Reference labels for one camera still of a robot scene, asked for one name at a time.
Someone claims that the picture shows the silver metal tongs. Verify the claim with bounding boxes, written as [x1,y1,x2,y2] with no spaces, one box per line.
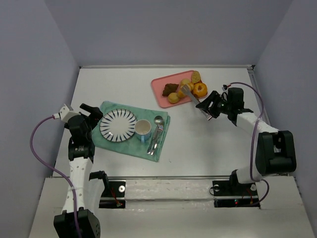
[181,85,212,121]

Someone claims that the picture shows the striped yellow bread roll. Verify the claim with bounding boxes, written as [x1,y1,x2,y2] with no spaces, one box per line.
[177,82,194,98]

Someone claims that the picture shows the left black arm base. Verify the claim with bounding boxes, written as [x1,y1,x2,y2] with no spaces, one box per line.
[89,171,126,209]

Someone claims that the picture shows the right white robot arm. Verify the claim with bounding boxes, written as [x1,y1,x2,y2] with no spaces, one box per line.
[196,87,297,185]

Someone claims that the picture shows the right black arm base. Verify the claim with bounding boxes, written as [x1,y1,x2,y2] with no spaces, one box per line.
[209,171,260,208]

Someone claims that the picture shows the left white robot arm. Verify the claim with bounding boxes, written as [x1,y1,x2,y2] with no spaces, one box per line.
[55,104,103,238]

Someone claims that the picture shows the seeded oval bread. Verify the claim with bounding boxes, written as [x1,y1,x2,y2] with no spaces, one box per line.
[191,71,201,84]

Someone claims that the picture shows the orange donut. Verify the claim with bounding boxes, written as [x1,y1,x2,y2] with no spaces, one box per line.
[193,83,208,98]

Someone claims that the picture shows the blue striped white plate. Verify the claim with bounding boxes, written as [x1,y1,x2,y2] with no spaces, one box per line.
[100,109,137,142]

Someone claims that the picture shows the small round bun back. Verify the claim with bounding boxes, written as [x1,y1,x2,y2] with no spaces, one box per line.
[180,78,191,85]

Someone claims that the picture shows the small round bun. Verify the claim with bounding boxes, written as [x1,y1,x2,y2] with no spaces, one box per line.
[180,78,191,85]
[167,92,180,104]

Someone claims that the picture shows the small round bun front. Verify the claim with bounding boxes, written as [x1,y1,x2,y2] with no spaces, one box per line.
[167,92,180,104]

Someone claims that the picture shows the chocolate croissant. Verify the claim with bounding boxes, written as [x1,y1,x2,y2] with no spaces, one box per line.
[162,83,179,97]

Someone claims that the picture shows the silver spoon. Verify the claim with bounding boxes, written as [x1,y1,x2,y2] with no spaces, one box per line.
[148,116,163,155]

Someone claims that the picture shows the silver fork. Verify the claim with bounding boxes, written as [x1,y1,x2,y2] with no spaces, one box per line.
[150,120,164,155]

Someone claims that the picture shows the blue mug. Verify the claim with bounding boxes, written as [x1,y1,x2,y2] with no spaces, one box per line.
[135,119,152,143]

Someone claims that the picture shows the pink tray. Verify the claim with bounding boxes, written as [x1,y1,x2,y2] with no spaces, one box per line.
[151,70,207,109]

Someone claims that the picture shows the green cloth placemat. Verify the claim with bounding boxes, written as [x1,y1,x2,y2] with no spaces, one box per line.
[92,101,170,162]

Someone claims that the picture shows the silver knife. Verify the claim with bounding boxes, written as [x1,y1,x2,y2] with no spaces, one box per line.
[147,124,159,155]

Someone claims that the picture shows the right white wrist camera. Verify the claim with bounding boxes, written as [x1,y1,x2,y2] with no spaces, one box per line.
[221,84,228,101]

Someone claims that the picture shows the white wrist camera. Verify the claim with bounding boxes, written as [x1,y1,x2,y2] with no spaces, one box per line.
[221,84,228,101]
[53,104,80,123]

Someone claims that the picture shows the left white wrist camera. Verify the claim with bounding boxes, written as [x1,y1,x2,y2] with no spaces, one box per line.
[53,104,80,123]

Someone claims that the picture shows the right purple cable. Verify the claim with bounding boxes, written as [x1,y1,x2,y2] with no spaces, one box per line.
[221,81,270,206]

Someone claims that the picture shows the purple cable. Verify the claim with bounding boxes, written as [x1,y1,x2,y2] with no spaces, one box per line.
[29,115,83,238]
[221,81,270,206]

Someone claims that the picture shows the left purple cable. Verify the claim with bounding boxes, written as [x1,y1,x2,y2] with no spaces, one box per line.
[29,115,83,238]

